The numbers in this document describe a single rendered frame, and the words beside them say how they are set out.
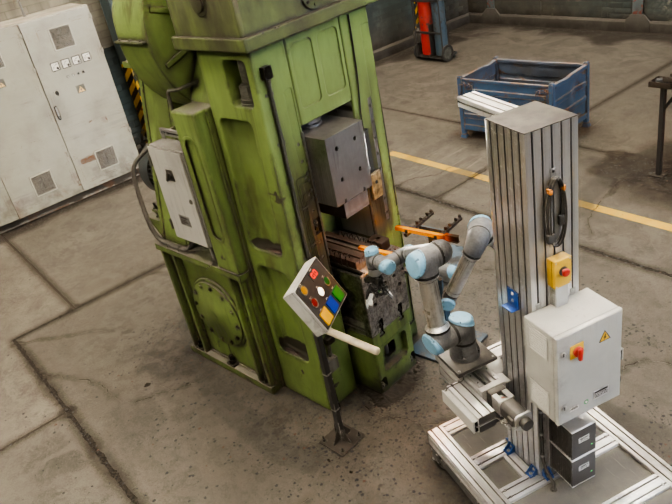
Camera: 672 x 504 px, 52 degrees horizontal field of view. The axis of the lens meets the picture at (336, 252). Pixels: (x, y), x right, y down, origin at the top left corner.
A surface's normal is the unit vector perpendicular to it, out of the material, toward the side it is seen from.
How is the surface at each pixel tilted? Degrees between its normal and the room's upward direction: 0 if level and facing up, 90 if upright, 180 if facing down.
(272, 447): 0
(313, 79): 90
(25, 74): 90
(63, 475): 0
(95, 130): 90
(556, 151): 90
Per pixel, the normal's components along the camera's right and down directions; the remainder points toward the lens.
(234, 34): -0.67, 0.47
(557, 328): -0.18, -0.85
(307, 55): 0.72, 0.22
